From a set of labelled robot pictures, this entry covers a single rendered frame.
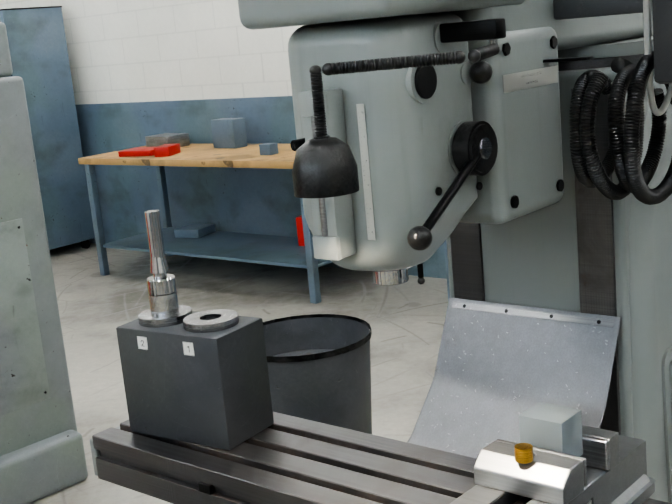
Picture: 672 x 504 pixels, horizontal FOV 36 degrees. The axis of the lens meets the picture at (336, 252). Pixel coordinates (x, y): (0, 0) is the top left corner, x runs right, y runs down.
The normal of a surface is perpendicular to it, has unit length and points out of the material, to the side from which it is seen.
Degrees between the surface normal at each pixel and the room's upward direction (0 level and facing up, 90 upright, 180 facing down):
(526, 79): 90
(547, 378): 62
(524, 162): 90
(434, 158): 90
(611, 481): 90
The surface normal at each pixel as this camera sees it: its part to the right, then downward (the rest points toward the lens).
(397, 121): 0.18, 0.19
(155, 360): -0.55, 0.22
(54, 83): 0.77, 0.07
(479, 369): -0.62, -0.24
